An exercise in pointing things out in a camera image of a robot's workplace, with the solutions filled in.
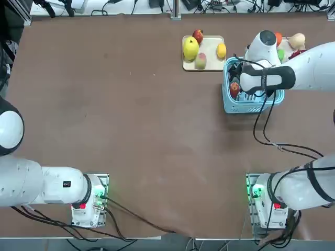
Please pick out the pale pear with stem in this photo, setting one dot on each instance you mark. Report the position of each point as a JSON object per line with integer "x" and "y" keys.
{"x": 297, "y": 40}

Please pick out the yellow lemon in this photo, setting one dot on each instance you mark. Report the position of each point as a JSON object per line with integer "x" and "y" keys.
{"x": 221, "y": 50}

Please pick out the black power brick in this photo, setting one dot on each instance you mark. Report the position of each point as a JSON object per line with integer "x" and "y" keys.
{"x": 192, "y": 4}
{"x": 156, "y": 3}

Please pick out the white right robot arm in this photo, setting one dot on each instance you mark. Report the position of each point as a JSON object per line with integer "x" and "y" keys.
{"x": 314, "y": 68}

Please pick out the aluminium frame post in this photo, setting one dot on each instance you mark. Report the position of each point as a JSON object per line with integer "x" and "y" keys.
{"x": 175, "y": 10}

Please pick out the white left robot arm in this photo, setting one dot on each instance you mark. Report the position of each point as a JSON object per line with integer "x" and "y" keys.
{"x": 39, "y": 183}

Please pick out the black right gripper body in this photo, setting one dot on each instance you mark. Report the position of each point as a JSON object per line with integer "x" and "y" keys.
{"x": 235, "y": 72}

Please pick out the large yellow-green fruit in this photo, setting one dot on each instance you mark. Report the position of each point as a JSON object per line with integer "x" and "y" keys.
{"x": 190, "y": 49}

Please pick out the orange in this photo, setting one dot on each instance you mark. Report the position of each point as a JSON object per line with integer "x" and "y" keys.
{"x": 279, "y": 38}

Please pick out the metal base plate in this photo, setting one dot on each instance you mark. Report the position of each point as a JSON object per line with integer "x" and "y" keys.
{"x": 250, "y": 222}
{"x": 104, "y": 177}

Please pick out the red apple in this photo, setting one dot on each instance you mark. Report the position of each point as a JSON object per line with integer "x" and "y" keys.
{"x": 234, "y": 90}

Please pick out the light blue plastic basket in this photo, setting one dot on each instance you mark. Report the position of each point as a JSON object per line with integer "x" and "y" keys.
{"x": 243, "y": 107}

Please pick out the red dragon fruit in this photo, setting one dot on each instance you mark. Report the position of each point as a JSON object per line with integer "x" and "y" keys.
{"x": 295, "y": 54}

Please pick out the green apple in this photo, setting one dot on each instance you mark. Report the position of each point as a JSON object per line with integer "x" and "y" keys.
{"x": 281, "y": 55}

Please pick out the pink-green peach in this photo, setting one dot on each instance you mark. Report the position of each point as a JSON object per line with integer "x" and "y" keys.
{"x": 201, "y": 61}

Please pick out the red pomegranate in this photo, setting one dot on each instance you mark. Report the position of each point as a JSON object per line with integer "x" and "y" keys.
{"x": 198, "y": 36}

